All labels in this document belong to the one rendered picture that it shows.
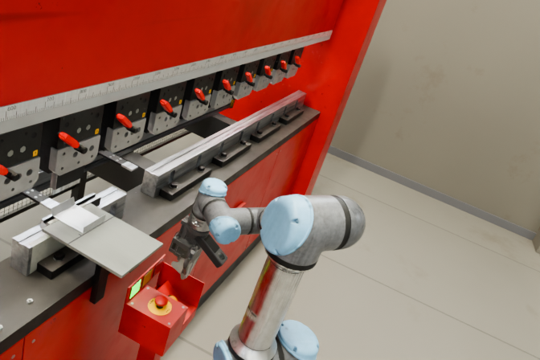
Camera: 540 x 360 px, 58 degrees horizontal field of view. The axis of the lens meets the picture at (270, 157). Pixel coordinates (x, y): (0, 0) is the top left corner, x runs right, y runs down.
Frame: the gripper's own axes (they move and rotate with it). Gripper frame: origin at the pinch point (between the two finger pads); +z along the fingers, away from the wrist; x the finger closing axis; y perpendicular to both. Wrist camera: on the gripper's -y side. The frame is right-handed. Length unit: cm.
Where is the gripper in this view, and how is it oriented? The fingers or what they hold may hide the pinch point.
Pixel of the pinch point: (186, 276)
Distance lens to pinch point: 158.5
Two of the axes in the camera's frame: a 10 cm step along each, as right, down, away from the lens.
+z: -3.7, 8.2, 4.3
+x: -3.4, 3.1, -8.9
